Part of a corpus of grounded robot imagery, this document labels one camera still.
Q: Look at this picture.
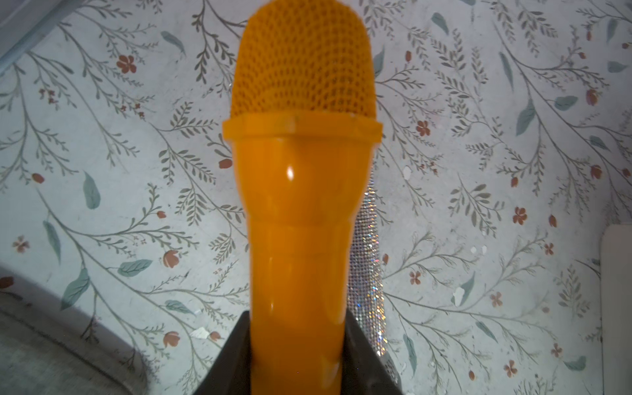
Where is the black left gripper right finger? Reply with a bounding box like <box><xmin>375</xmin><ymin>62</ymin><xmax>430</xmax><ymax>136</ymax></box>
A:
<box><xmin>341</xmin><ymin>310</ymin><xmax>403</xmax><ymax>395</ymax></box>

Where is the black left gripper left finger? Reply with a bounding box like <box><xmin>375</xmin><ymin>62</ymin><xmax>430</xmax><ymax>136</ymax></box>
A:
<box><xmin>194</xmin><ymin>311</ymin><xmax>251</xmax><ymax>395</ymax></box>

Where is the white three-drawer cabinet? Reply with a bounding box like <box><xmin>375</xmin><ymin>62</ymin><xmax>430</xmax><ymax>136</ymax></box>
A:
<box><xmin>600</xmin><ymin>224</ymin><xmax>631</xmax><ymax>395</ymax></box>

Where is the orange microphone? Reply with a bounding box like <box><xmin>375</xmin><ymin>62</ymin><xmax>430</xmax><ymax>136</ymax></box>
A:
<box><xmin>223</xmin><ymin>1</ymin><xmax>382</xmax><ymax>394</ymax></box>

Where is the floral table mat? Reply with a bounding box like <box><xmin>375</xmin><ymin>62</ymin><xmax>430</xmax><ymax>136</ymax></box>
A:
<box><xmin>1</xmin><ymin>1</ymin><xmax>631</xmax><ymax>394</ymax></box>

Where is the glitter silver microphone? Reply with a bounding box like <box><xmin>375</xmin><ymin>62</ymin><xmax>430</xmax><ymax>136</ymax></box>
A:
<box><xmin>347</xmin><ymin>179</ymin><xmax>388</xmax><ymax>357</ymax></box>

